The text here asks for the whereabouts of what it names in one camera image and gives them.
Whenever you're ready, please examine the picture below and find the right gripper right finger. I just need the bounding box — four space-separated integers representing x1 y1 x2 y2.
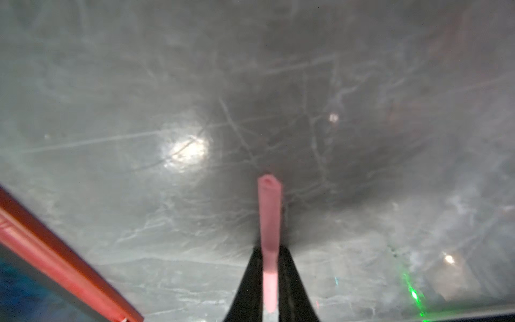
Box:
278 245 320 322

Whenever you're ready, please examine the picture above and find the pink stylus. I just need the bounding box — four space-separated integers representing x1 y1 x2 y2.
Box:
257 174 282 313

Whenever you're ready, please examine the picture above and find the red writing tablet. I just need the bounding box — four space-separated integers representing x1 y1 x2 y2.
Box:
1 189 144 321

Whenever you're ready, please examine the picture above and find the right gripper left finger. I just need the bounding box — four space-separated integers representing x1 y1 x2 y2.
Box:
224 247 263 322

